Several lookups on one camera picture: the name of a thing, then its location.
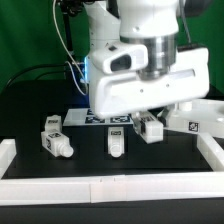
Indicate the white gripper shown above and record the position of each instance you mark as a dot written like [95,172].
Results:
[116,88]

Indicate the white square table top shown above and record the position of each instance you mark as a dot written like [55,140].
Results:
[197,116]

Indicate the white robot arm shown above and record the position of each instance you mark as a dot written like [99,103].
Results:
[144,70]

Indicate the white marker tag sheet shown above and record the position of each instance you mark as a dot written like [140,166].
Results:
[85,117]

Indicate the white right fence rail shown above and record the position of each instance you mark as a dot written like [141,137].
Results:
[211,151]

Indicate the white fence rail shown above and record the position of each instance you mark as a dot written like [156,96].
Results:
[7,154]
[211,151]
[111,188]

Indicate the white front fence rail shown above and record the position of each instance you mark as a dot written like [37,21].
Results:
[111,188]

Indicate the black camera stand pole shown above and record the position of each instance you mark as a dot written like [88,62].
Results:
[68,35]

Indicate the white left fence rail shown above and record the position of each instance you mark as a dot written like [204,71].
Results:
[7,154]

